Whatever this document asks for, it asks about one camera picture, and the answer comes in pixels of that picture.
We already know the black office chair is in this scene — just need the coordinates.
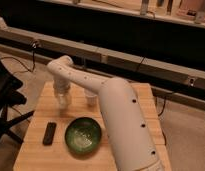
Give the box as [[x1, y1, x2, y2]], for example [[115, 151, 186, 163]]
[[0, 60, 33, 144]]

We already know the wooden table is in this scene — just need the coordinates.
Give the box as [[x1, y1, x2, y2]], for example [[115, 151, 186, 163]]
[[13, 81, 173, 171]]

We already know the green ceramic bowl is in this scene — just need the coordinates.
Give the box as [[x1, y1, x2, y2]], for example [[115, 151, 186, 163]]
[[64, 117, 102, 155]]

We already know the long metal rail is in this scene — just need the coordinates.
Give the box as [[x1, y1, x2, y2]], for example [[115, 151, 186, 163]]
[[0, 27, 205, 90]]

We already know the white cup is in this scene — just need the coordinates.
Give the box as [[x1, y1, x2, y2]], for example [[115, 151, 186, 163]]
[[84, 89, 97, 106]]

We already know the black remote control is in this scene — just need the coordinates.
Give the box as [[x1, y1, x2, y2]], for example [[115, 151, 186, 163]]
[[42, 122, 57, 145]]

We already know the black cable on floor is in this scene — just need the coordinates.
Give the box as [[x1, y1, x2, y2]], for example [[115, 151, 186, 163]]
[[0, 41, 40, 74]]

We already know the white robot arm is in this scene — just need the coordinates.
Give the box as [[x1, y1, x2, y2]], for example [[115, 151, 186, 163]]
[[47, 55, 165, 171]]

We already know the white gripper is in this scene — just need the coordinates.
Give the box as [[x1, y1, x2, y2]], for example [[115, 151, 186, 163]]
[[53, 78, 70, 98]]

